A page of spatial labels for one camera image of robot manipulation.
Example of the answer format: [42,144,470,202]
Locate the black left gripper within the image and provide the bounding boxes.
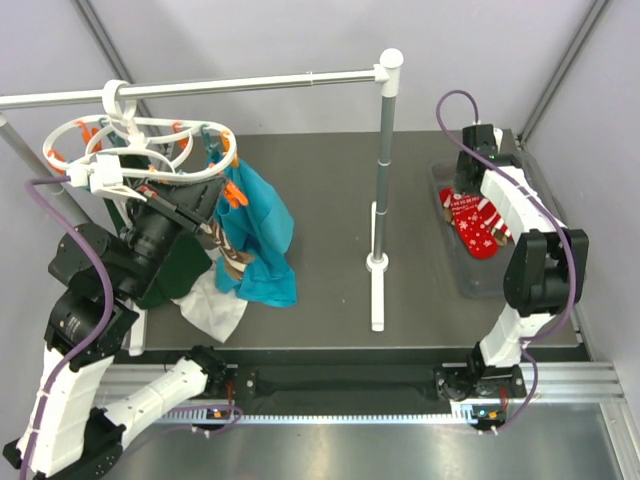
[122,173,229,298]

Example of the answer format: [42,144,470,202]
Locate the white round clip hanger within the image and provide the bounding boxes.
[42,80,239,186]

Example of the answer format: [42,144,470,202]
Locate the brown striped sock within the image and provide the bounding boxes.
[444,209,510,259]
[201,220,255,281]

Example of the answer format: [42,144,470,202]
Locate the red snowflake sock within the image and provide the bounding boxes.
[439,187,498,260]

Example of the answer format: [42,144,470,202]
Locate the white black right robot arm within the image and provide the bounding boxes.
[454,124,589,396]

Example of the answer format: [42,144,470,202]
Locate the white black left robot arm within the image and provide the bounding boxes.
[3,176,228,479]

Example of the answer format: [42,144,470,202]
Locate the dark green cloth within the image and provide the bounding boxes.
[107,154,214,310]

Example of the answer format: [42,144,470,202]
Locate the teal cloth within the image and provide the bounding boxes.
[214,159,298,308]

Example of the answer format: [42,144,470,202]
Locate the white cloth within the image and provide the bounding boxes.
[173,248,248,343]

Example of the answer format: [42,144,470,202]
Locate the white rack left foot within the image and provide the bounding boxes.
[128,310,147,357]

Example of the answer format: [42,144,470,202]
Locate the white rack foot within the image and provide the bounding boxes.
[128,310,147,357]
[365,201,389,333]

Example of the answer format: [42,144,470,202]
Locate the black base bar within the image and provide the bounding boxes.
[219,363,506,414]

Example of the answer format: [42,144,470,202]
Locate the white rack right foot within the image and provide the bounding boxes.
[365,201,389,333]

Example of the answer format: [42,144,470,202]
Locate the clear plastic bin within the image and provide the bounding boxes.
[429,150,587,299]

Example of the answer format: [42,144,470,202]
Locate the red white striped sock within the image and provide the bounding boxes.
[477,198,511,246]

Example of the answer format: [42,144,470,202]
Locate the brown striped sock in bin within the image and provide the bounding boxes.
[444,209,510,259]

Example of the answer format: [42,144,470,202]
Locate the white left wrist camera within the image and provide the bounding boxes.
[66,153,146,202]

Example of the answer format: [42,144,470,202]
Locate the grey rack left post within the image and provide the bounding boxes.
[1,114,90,224]

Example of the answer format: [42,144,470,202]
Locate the grey rack post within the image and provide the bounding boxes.
[1,114,90,224]
[372,97,396,262]

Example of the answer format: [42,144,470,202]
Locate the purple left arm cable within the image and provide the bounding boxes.
[17,178,112,480]

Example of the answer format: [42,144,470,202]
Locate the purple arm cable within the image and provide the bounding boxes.
[17,178,112,480]
[435,89,579,431]

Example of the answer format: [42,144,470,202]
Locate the grey rack right post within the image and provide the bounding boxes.
[372,97,396,262]

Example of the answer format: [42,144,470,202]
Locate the silver clothes rack rail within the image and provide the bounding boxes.
[1,48,404,110]

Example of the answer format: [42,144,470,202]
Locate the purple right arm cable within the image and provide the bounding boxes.
[435,89,579,431]

